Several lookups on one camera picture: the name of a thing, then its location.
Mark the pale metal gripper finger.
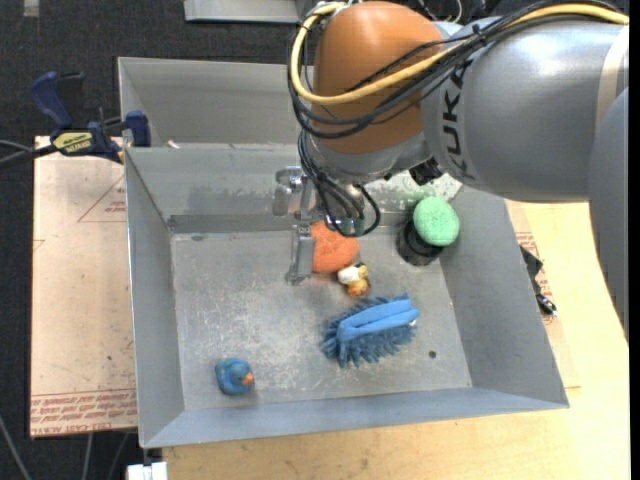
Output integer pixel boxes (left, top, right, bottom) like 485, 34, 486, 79
284, 223, 318, 286

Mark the orange sponge ball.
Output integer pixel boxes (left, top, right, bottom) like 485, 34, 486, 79
310, 220, 362, 275

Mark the small white and orange toy duck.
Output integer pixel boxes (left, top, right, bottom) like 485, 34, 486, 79
335, 261, 372, 299

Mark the grey metal bin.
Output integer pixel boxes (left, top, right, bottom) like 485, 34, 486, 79
117, 56, 571, 450

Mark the blue spiky brush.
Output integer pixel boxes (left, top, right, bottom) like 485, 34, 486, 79
320, 292, 421, 370

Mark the green sponge ball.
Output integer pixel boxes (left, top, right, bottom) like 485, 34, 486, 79
412, 195, 461, 248

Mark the blue rubber duck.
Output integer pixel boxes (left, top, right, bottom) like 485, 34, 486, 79
214, 357, 256, 398

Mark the brown cardboard board red print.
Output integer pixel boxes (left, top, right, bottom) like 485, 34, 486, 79
29, 135, 584, 440

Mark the black cylinder on white bracket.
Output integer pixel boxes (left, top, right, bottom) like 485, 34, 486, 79
407, 159, 446, 187

